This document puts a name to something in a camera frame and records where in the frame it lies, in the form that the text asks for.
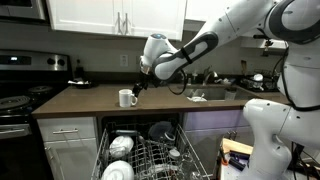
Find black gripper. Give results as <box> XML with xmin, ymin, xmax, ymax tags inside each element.
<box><xmin>131</xmin><ymin>68</ymin><xmax>157</xmax><ymax>99</ymax></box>

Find white ceramic mug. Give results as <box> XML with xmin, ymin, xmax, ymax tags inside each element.
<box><xmin>118</xmin><ymin>88</ymin><xmax>139</xmax><ymax>109</ymax></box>

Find metal robot base platform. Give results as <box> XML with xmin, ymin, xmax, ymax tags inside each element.
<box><xmin>214</xmin><ymin>153</ymin><xmax>255</xmax><ymax>180</ymax></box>

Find dishwasher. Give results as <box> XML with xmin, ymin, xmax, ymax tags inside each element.
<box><xmin>96</xmin><ymin>113</ymin><xmax>188</xmax><ymax>180</ymax></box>

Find white plates in dishwasher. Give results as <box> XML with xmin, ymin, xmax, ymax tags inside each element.
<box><xmin>100</xmin><ymin>160</ymin><xmax>135</xmax><ymax>180</ymax></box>

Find clear plastic cup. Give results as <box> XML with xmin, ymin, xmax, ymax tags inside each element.
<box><xmin>224</xmin><ymin>87</ymin><xmax>238</xmax><ymax>102</ymax></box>

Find dark bowl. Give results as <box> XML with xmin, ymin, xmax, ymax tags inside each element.
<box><xmin>147</xmin><ymin>120</ymin><xmax>175</xmax><ymax>142</ymax></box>

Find glass bowl with white rim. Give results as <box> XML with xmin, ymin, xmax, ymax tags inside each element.
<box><xmin>163</xmin><ymin>131</ymin><xmax>177</xmax><ymax>142</ymax></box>

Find dark dish with scraps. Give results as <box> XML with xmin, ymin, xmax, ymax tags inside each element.
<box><xmin>67</xmin><ymin>78</ymin><xmax>95</xmax><ymax>90</ymax></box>

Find dark bottle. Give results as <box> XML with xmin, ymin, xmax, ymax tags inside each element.
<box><xmin>74</xmin><ymin>59</ymin><xmax>85</xmax><ymax>81</ymax></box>

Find metal faucet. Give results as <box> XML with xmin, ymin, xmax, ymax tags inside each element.
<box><xmin>202</xmin><ymin>69</ymin><xmax>220</xmax><ymax>86</ymax></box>

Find clear drinking glass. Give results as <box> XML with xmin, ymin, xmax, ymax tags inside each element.
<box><xmin>167</xmin><ymin>148</ymin><xmax>183</xmax><ymax>165</ymax></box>

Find kitchen sink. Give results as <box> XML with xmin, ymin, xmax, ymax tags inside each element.
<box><xmin>181</xmin><ymin>83</ymin><xmax>256</xmax><ymax>102</ymax></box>

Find white sink base cabinet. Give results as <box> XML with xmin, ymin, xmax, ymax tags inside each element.
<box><xmin>184</xmin><ymin>107</ymin><xmax>256</xmax><ymax>176</ymax></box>

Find white base cabinet with drawer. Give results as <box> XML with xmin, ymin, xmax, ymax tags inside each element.
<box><xmin>35</xmin><ymin>115</ymin><xmax>100</xmax><ymax>180</ymax></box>

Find wooden board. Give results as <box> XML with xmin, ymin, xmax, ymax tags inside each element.
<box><xmin>220</xmin><ymin>137</ymin><xmax>255</xmax><ymax>157</ymax></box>

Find black kitchen stove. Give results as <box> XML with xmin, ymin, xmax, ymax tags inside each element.
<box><xmin>0</xmin><ymin>49</ymin><xmax>74</xmax><ymax>180</ymax></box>

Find black dish drying rack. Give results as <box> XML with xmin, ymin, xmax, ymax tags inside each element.
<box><xmin>239</xmin><ymin>68</ymin><xmax>283</xmax><ymax>93</ymax></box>

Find steel microwave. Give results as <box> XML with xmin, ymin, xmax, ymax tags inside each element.
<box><xmin>0</xmin><ymin>0</ymin><xmax>48</xmax><ymax>22</ymax></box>

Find white wall outlet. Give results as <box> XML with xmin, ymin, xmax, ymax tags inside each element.
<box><xmin>119</xmin><ymin>53</ymin><xmax>129</xmax><ymax>67</ymax></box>

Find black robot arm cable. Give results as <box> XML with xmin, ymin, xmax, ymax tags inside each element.
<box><xmin>165</xmin><ymin>46</ymin><xmax>320</xmax><ymax>113</ymax></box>

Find wire dishwasher rack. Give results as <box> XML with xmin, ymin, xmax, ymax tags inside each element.
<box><xmin>90</xmin><ymin>120</ymin><xmax>212</xmax><ymax>180</ymax></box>

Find white cabinet with bar handles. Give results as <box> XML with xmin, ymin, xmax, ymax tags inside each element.
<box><xmin>45</xmin><ymin>0</ymin><xmax>188</xmax><ymax>42</ymax></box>

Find black tool with orange handle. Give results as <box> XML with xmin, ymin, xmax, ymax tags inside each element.
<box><xmin>219</xmin><ymin>145</ymin><xmax>251</xmax><ymax>172</ymax></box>

